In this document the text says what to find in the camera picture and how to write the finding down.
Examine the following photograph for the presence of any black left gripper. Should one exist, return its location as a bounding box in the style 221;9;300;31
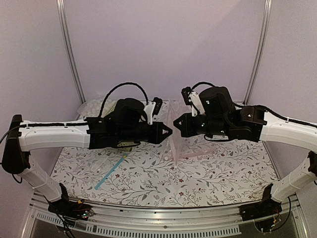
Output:
118;122;173;145

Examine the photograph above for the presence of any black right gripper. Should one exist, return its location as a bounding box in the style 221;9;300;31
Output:
173;112;230;137

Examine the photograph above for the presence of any clear pink-zipper zip bag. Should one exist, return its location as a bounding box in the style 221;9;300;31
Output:
163;99;218;166

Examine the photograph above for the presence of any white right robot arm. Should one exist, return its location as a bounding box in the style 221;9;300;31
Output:
173;84;317;216

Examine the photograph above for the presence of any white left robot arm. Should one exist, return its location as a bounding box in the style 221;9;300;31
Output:
1;98;172;215

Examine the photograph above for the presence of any clear blue-zipper zip bag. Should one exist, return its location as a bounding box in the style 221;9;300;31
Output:
76;152;128;190

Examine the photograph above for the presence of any cream perforated plastic basket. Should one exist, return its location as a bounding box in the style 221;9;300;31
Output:
102;101;141;152

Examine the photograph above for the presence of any floral patterned table mat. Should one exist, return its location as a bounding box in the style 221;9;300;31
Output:
51;136;278;207

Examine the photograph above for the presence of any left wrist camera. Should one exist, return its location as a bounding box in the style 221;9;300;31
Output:
144;97;163;125

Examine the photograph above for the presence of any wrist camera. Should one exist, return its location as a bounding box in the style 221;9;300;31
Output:
181;86;201;117
144;97;163;125

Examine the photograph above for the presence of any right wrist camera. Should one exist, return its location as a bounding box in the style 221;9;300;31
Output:
181;86;201;117

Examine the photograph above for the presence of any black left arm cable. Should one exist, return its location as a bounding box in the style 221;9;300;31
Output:
98;82;150;119

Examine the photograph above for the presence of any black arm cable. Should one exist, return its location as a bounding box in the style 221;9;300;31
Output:
98;82;150;119
190;81;317;129

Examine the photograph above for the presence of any aluminium right corner post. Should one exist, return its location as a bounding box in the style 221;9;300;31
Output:
243;0;272;105

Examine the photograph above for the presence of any aluminium corner post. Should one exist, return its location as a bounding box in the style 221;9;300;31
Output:
55;0;86;105
243;0;272;105

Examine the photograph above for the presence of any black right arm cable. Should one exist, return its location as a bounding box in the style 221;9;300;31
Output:
190;81;317;129

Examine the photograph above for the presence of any aluminium front rail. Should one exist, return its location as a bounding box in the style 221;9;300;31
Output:
21;193;310;238

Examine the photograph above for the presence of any aluminium left corner post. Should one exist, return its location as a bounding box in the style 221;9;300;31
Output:
55;0;86;105

